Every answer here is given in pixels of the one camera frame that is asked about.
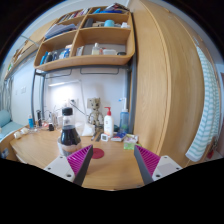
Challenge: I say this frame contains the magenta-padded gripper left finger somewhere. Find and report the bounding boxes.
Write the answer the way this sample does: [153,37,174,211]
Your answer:
[43,144,95,187]

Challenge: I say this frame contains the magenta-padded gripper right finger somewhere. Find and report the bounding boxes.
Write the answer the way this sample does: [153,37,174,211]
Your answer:
[133,144,184,186]

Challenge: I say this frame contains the dark drink bottle black cap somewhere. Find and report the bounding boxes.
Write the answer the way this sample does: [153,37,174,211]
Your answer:
[57,106,83,158]

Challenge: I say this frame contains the flat round red coaster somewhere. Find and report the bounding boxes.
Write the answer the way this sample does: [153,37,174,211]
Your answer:
[91,147,105,160]

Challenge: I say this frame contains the green packet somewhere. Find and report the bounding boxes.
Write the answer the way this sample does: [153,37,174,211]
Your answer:
[123,134,139,150]

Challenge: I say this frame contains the white crumpled tissue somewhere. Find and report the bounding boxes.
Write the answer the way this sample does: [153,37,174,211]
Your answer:
[81,123,96,137]

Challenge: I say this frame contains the tall black device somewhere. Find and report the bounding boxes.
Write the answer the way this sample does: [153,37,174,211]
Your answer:
[35,109,43,128]

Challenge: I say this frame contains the small blue bottle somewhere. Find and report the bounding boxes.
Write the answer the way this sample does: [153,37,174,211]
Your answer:
[27,114,35,129]

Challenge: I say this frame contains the blue flat box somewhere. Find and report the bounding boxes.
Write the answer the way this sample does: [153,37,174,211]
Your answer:
[110,131,128,143]

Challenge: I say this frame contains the blue spray bottle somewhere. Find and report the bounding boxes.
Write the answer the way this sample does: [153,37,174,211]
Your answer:
[119,97,130,134]

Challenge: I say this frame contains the white pump bottle red pump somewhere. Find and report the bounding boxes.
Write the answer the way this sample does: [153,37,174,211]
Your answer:
[103,106,115,138]

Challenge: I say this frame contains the green striped white towel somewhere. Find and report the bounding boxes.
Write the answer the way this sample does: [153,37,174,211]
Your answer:
[185,46,222,163]

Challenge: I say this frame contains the teal cushion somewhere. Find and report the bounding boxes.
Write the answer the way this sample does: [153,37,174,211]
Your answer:
[0,109,13,128]

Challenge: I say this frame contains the wooden wardrobe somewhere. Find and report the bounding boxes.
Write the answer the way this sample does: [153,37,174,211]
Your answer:
[128,0,214,168]

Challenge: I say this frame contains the wooden shelf unit with items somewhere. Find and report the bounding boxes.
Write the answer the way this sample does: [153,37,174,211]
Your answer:
[33,3,136,73]

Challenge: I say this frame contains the grey metal frame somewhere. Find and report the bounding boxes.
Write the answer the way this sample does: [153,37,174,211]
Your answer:
[30,54,138,134]

